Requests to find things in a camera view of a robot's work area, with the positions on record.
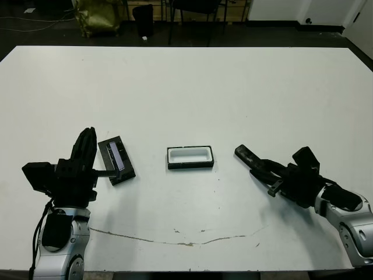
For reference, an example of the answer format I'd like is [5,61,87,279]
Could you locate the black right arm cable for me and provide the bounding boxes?
[319,174,340,188]

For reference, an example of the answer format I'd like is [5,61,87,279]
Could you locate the black printed box lid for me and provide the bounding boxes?
[98,135,137,187]

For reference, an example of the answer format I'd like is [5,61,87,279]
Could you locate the black box base white insert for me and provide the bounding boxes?
[167,144,216,171]

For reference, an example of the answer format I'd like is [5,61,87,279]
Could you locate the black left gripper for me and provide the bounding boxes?
[51,127,123,207]

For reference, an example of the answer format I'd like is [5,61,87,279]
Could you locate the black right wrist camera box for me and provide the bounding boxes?
[292,146,321,176]

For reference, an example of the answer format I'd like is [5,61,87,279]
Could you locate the black waste bin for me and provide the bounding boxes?
[132,4,155,37]

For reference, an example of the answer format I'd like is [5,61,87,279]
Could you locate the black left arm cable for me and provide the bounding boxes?
[29,195,55,274]

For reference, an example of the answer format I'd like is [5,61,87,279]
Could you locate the white door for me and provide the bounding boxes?
[342,0,373,56]

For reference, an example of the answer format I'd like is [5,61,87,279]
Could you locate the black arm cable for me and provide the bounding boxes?
[319,174,340,188]
[29,195,55,274]

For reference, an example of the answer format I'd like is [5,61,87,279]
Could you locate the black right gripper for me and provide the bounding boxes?
[249,158,325,208]

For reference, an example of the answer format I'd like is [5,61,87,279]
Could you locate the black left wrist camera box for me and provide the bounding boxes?
[22,162,58,194]

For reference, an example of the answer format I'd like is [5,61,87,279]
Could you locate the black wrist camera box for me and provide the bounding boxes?
[22,162,58,194]
[292,146,321,176]

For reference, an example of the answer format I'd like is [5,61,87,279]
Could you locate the yellow green bag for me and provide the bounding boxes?
[74,0,122,39]

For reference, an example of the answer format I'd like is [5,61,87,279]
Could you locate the black chair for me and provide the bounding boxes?
[168,0,230,47]

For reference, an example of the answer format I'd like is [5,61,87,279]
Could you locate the thin white floor cable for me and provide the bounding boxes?
[0,11,77,32]

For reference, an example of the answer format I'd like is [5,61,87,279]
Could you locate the wooden desk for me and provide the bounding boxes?
[125,0,253,23]

